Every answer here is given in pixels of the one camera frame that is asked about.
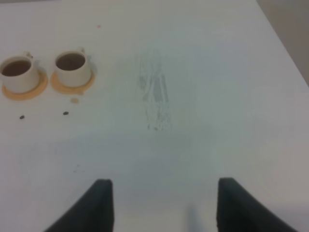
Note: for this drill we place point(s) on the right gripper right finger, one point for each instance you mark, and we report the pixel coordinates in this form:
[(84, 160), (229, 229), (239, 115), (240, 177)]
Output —
[(239, 211)]

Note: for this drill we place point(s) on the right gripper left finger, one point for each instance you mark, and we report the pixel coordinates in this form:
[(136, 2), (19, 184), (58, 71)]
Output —
[(93, 212)]

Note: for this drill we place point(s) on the left orange saucer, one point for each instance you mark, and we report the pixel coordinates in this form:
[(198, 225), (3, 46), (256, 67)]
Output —
[(40, 88)]

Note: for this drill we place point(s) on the orange saucer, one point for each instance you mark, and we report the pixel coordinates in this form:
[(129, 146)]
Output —
[(40, 88), (62, 89)]

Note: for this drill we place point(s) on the right orange saucer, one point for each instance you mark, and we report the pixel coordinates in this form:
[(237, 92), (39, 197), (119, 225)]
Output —
[(62, 89)]

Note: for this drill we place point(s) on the right white teacup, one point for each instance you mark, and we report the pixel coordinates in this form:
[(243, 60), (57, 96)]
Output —
[(73, 68)]

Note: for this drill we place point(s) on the white teacup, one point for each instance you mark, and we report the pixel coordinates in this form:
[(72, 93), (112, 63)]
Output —
[(19, 74), (73, 68)]

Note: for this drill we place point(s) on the left white teacup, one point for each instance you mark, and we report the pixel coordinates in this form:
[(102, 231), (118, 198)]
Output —
[(19, 74)]

